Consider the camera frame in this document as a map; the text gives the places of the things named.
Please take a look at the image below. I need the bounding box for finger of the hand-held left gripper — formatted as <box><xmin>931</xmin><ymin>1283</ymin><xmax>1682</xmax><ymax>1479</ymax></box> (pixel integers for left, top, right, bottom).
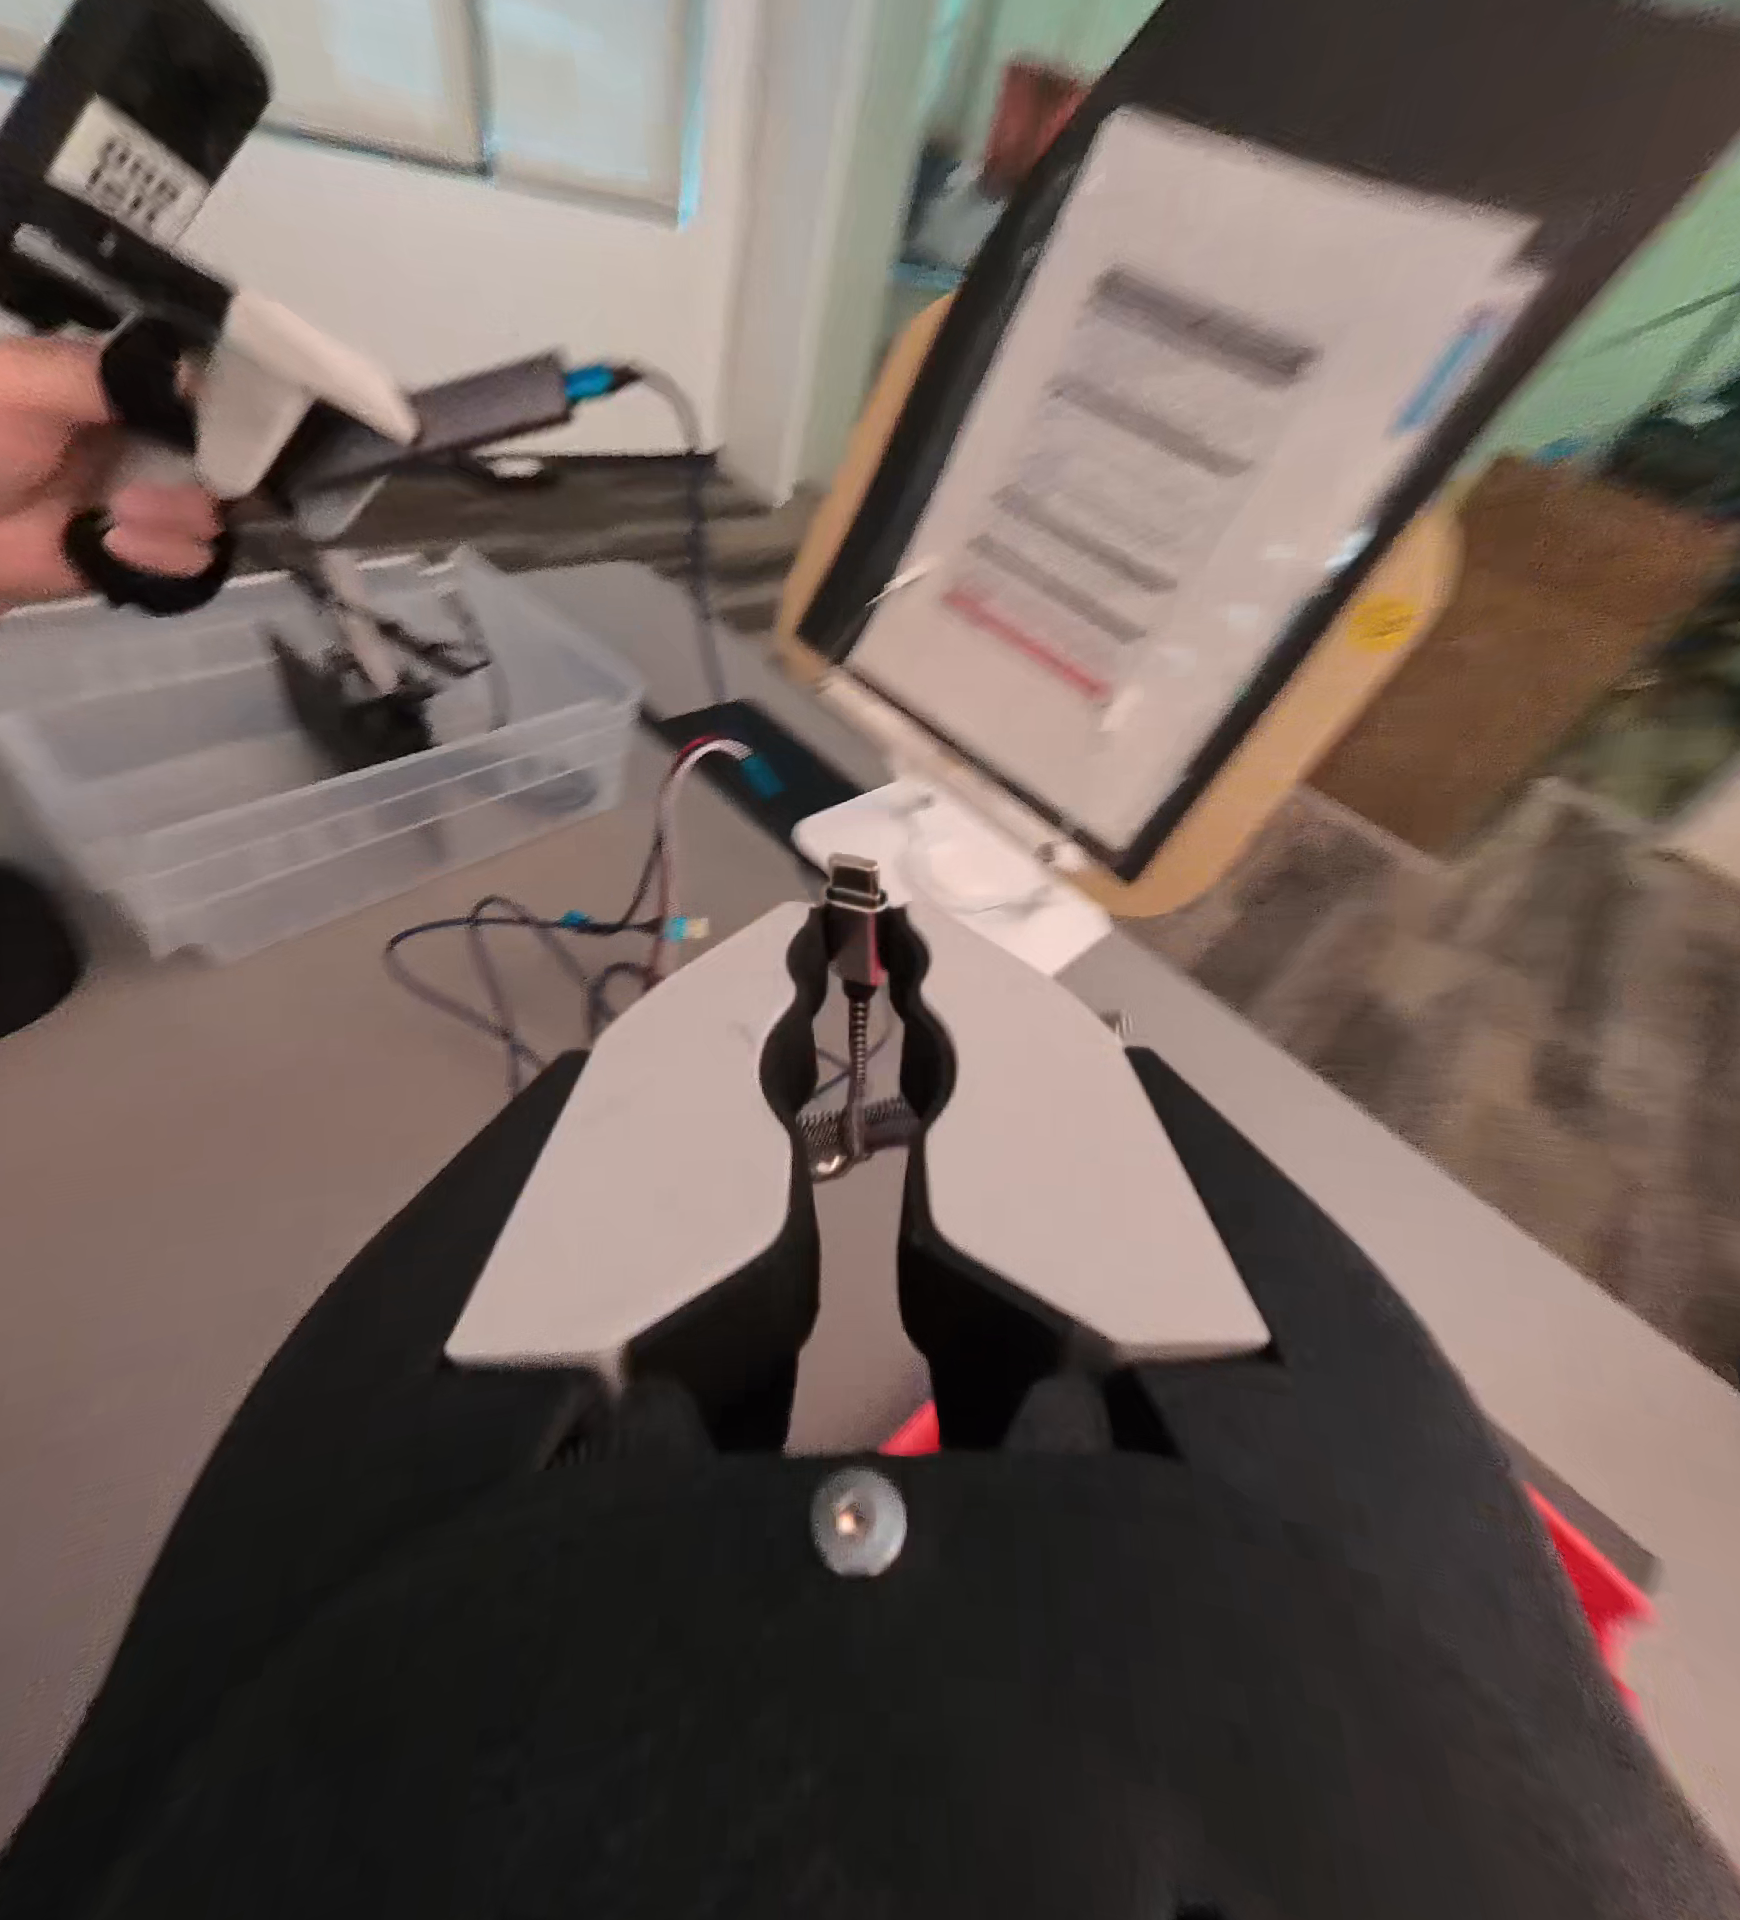
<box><xmin>284</xmin><ymin>450</ymin><xmax>414</xmax><ymax>546</ymax></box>
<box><xmin>195</xmin><ymin>288</ymin><xmax>427</xmax><ymax>500</ymax></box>

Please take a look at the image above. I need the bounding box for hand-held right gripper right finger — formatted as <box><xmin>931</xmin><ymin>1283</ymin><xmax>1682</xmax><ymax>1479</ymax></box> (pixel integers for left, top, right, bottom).
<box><xmin>885</xmin><ymin>900</ymin><xmax>1279</xmax><ymax>1455</ymax></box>

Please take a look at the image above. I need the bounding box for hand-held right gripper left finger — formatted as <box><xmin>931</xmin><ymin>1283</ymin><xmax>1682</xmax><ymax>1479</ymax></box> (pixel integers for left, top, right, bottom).
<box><xmin>442</xmin><ymin>900</ymin><xmax>831</xmax><ymax>1455</ymax></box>

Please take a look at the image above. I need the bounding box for grey usb hub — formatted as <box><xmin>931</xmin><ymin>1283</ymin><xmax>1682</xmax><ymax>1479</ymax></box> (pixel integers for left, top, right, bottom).
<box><xmin>262</xmin><ymin>349</ymin><xmax>577</xmax><ymax>505</ymax></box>

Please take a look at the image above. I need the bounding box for hub cable with cyan connector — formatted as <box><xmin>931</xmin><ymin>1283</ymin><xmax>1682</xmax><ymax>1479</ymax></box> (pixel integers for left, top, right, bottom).
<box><xmin>559</xmin><ymin>357</ymin><xmax>734</xmax><ymax>709</ymax></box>

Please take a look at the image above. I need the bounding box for thin blue cable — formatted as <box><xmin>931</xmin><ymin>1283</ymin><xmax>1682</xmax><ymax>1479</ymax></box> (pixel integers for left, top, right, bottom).
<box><xmin>382</xmin><ymin>892</ymin><xmax>693</xmax><ymax>1101</ymax></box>

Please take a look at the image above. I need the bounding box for black white braided usb-c cable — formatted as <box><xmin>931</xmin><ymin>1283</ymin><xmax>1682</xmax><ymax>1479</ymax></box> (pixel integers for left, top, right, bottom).
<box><xmin>792</xmin><ymin>851</ymin><xmax>920</xmax><ymax>1190</ymax></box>

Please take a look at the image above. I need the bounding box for clear plastic bin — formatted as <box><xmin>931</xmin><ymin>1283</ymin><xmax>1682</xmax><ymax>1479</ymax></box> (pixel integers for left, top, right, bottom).
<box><xmin>0</xmin><ymin>545</ymin><xmax>649</xmax><ymax>967</ymax></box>

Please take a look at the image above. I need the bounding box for red plastic bin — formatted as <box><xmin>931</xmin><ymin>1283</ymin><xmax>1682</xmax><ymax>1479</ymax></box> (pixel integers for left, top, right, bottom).
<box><xmin>877</xmin><ymin>1402</ymin><xmax>1660</xmax><ymax>1720</ymax></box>

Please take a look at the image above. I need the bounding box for person's left hand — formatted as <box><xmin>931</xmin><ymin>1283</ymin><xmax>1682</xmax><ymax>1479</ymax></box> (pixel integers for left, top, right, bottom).
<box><xmin>0</xmin><ymin>337</ymin><xmax>231</xmax><ymax>662</ymax></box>

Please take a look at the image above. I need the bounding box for tan rounded wooden panel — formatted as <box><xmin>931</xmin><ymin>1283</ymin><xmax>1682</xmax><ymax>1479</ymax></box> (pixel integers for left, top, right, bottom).
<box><xmin>769</xmin><ymin>288</ymin><xmax>1468</xmax><ymax>920</ymax></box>

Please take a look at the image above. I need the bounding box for brown cardboard box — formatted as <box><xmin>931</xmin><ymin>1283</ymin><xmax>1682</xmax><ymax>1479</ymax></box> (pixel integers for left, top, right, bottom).
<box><xmin>1313</xmin><ymin>454</ymin><xmax>1740</xmax><ymax>860</ymax></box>

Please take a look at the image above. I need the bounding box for silver sleeved instruction sheet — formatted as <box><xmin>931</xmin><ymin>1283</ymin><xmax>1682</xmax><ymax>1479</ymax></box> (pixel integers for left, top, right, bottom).
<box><xmin>842</xmin><ymin>104</ymin><xmax>1550</xmax><ymax>855</ymax></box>

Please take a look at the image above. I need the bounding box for black portrait monitor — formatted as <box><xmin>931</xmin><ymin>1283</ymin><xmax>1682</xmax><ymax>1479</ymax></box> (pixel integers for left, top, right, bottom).
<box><xmin>792</xmin><ymin>0</ymin><xmax>1740</xmax><ymax>889</ymax></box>

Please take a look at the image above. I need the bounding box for red white braided cable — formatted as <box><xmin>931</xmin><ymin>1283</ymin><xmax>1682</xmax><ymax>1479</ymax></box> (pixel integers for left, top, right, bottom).
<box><xmin>649</xmin><ymin>739</ymin><xmax>757</xmax><ymax>949</ymax></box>

